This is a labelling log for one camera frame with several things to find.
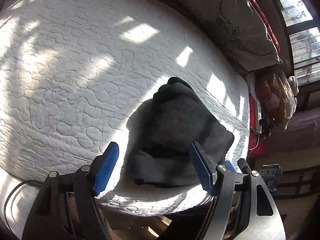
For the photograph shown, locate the stuffed toy in plastic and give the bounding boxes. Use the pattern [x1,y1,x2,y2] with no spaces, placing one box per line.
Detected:
[249,65,299,130]

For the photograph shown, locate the red floral quilt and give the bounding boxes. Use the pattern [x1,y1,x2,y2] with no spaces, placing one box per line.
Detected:
[248,0,280,53]

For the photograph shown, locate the window with bars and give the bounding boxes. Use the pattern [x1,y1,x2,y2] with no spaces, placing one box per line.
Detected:
[276,0,319,85]

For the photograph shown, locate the grey floral pillow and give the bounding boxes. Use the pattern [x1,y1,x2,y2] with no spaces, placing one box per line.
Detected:
[159,0,281,74]

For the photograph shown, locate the black pants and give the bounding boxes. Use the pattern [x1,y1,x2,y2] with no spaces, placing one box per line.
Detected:
[126,77,234,188]

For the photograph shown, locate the white power strip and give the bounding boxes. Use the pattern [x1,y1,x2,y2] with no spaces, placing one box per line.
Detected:
[254,101,261,135]

